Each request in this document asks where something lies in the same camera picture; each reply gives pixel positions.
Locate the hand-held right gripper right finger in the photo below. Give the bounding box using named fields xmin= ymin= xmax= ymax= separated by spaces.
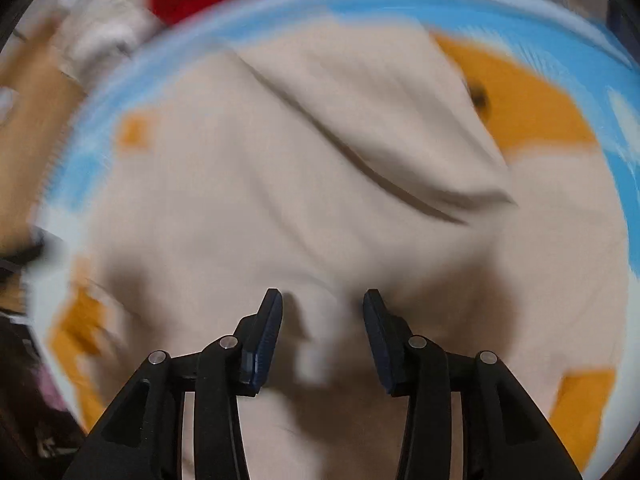
xmin=362 ymin=288 xmax=583 ymax=480

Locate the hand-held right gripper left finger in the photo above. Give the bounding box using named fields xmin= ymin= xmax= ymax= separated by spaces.
xmin=62 ymin=288 xmax=284 ymax=480

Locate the beige and yellow hooded jacket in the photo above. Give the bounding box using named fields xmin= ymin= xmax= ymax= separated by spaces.
xmin=47 ymin=22 xmax=631 ymax=480

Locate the person's dark clothing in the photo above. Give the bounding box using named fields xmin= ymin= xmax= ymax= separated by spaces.
xmin=0 ymin=310 xmax=91 ymax=480

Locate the cream folded blanket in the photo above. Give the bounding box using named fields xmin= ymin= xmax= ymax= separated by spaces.
xmin=52 ymin=0 xmax=161 ymax=81

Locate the blue printed bed mat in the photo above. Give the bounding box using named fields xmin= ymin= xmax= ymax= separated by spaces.
xmin=25 ymin=0 xmax=640 ymax=480

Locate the wooden bed frame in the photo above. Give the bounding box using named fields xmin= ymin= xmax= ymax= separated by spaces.
xmin=0 ymin=15 xmax=88 ymax=256

